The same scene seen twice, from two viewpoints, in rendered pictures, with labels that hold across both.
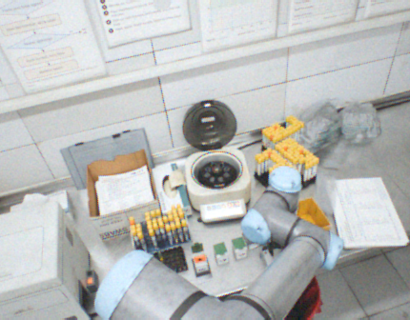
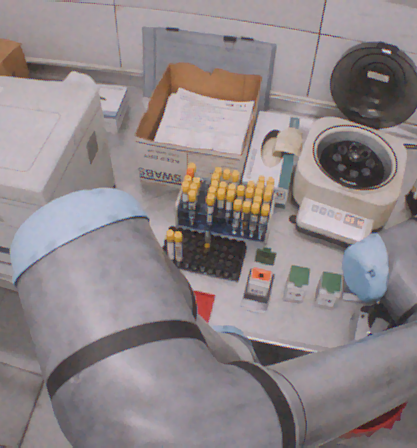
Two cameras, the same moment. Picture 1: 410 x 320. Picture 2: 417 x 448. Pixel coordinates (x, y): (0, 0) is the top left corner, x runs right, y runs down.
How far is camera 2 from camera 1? 0.21 m
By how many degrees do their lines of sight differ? 17
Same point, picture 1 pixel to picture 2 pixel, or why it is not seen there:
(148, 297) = (83, 281)
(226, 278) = (285, 322)
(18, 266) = (5, 153)
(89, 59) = not seen: outside the picture
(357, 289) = not seen: outside the picture
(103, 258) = not seen: hidden behind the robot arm
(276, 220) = (406, 273)
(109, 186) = (186, 107)
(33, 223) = (51, 105)
